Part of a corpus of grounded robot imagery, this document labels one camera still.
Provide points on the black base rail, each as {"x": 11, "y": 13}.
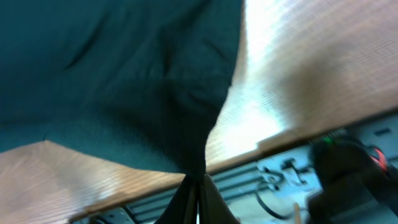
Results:
{"x": 278, "y": 180}

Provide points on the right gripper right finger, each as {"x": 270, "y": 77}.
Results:
{"x": 212, "y": 207}

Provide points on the black t-shirt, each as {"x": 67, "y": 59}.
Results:
{"x": 137, "y": 82}

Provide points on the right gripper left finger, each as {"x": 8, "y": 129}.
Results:
{"x": 182, "y": 208}

